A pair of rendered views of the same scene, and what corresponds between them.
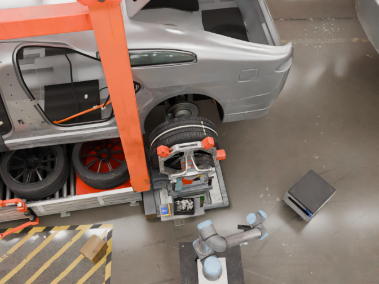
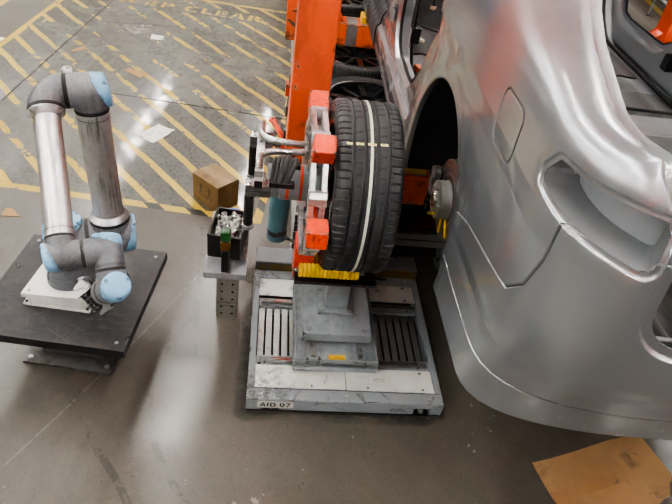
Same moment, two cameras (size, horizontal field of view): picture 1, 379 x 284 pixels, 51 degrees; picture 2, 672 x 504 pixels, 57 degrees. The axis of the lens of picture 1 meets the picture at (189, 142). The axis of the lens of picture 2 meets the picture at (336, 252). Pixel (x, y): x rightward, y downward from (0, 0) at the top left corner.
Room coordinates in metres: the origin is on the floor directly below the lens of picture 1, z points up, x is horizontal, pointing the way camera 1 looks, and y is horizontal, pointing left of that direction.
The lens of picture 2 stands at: (2.00, -2.00, 2.16)
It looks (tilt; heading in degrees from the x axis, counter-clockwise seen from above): 39 degrees down; 93
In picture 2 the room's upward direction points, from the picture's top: 10 degrees clockwise
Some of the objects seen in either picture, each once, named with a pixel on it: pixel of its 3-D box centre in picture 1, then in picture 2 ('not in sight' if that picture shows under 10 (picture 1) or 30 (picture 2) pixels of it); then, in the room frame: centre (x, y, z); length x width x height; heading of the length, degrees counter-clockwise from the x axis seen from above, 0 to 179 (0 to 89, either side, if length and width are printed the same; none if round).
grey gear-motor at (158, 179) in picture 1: (158, 168); not in sight; (1.97, 0.33, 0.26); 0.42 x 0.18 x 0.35; 12
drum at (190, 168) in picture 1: (189, 167); (293, 182); (1.70, 0.00, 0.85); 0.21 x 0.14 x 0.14; 12
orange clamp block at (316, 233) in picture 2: (220, 155); (316, 233); (1.84, -0.30, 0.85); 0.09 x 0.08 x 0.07; 102
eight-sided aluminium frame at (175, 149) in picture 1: (187, 160); (312, 183); (1.77, 0.01, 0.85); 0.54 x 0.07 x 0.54; 102
